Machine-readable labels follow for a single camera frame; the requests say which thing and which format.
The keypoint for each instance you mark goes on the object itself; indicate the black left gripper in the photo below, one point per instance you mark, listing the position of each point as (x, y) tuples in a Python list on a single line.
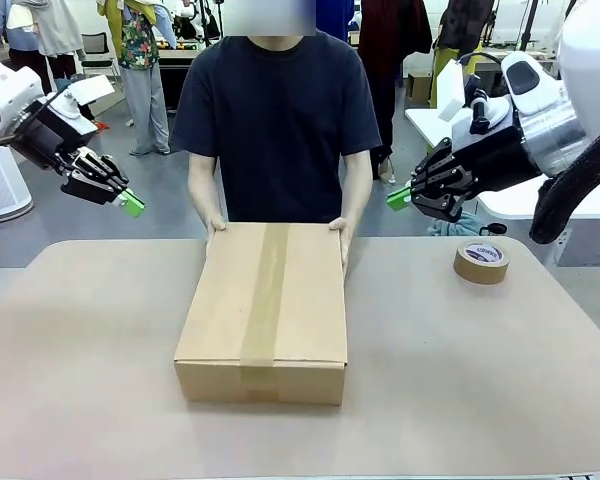
[(40, 145)]

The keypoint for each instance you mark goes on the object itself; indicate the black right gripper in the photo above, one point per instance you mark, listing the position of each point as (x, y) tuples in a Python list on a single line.
[(505, 160)]

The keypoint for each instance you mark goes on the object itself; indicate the brown cardboard shipping box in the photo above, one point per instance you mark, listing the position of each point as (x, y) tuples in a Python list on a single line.
[(220, 310)]

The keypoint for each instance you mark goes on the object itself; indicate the person's left forearm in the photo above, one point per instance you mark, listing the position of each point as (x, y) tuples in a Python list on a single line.
[(357, 185)]

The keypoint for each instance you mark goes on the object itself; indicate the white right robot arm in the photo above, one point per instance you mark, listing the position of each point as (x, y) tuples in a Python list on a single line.
[(590, 60)]

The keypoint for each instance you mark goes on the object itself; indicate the person's right forearm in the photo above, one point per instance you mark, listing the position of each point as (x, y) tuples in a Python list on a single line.
[(205, 190)]

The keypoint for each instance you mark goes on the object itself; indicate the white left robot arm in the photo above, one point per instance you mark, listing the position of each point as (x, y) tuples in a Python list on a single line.
[(5, 90)]

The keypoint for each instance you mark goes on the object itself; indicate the person's left hand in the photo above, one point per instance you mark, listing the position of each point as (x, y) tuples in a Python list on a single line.
[(346, 240)]

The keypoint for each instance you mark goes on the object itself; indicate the person's right hand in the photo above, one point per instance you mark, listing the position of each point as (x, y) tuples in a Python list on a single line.
[(215, 225)]

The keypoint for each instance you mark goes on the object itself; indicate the teal cloth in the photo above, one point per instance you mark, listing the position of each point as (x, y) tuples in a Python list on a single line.
[(467, 226)]

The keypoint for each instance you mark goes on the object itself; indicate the white table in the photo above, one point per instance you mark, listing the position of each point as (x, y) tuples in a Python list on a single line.
[(425, 125)]

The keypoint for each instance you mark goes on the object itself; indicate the small black object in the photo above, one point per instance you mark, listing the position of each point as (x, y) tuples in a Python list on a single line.
[(494, 229)]

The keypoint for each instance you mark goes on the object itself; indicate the brown packing tape roll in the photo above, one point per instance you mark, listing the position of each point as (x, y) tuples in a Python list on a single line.
[(480, 272)]

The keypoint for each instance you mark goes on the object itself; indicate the white perforated bin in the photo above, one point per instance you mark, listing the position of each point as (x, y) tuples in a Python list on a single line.
[(0, 185)]

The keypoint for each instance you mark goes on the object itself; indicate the small cardboard box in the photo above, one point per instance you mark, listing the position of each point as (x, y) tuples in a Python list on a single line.
[(419, 90)]

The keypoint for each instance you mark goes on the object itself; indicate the person in floral shirt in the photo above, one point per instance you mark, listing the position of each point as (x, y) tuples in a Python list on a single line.
[(140, 75)]

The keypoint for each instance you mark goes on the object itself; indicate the person in dark red clothes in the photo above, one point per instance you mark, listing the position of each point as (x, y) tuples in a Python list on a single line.
[(390, 75)]

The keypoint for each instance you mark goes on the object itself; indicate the black mesh chair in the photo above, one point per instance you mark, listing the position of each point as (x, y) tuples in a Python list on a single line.
[(100, 52)]

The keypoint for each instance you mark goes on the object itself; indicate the person in grey hoodie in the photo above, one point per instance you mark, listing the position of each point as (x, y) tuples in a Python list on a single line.
[(60, 30)]

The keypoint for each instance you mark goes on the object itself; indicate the person with yellow apron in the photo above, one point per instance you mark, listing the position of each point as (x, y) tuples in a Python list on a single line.
[(472, 30)]

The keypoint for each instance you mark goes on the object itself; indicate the person torso navy t-shirt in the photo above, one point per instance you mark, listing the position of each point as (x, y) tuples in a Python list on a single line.
[(280, 125)]

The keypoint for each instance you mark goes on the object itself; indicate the black tripod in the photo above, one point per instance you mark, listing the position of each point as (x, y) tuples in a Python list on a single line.
[(530, 25)]

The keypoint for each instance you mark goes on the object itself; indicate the brown packing tape strip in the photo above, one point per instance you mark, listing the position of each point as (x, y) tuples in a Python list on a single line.
[(265, 300)]

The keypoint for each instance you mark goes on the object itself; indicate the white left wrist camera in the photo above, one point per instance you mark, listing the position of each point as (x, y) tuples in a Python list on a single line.
[(90, 90)]

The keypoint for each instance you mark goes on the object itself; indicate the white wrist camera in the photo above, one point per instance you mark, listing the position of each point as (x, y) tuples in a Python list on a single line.
[(452, 90), (90, 90)]

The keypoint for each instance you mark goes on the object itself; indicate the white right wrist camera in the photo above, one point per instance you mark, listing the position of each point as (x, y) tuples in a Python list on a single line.
[(452, 90)]

